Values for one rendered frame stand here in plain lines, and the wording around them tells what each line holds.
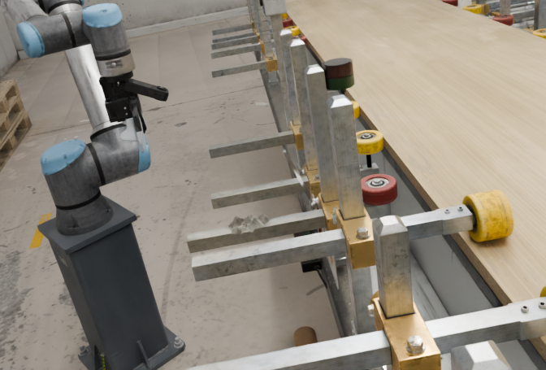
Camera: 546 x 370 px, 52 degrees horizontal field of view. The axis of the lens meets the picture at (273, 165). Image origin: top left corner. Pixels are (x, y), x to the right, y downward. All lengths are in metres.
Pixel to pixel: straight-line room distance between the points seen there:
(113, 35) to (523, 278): 1.04
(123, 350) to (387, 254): 1.58
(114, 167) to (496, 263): 1.29
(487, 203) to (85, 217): 1.33
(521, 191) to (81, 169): 1.30
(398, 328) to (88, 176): 1.34
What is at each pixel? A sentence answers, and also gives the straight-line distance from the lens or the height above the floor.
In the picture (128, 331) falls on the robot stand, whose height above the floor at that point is 0.19.
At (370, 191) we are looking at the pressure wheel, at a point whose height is 0.91.
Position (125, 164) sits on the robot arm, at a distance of 1.89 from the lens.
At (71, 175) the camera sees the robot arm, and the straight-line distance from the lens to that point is 1.86.
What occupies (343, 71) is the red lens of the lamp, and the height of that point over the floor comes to 1.15.
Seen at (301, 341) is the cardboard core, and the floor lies 0.08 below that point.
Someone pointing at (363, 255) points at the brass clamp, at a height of 0.94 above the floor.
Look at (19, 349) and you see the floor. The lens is 2.61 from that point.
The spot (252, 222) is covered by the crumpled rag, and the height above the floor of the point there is 0.87.
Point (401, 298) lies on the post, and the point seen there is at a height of 1.00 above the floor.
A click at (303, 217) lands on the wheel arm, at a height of 0.86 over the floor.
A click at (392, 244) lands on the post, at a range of 0.68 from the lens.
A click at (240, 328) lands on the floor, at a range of 2.27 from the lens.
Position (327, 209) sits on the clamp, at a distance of 1.17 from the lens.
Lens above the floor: 1.46
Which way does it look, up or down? 25 degrees down
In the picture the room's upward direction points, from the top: 10 degrees counter-clockwise
